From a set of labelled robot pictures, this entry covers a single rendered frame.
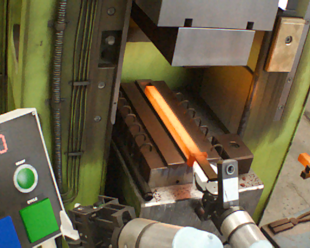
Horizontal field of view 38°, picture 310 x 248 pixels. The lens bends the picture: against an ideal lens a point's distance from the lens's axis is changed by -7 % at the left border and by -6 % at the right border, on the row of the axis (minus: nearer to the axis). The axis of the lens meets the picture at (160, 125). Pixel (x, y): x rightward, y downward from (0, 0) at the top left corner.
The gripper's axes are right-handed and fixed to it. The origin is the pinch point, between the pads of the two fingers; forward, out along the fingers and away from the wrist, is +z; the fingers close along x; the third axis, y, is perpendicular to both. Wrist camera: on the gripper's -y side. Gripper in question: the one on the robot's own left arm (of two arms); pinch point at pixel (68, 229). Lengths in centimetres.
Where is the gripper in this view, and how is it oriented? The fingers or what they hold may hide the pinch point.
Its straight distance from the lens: 89.4
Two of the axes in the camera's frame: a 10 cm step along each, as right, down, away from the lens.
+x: -6.9, 2.9, -6.7
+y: -2.1, -9.6, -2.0
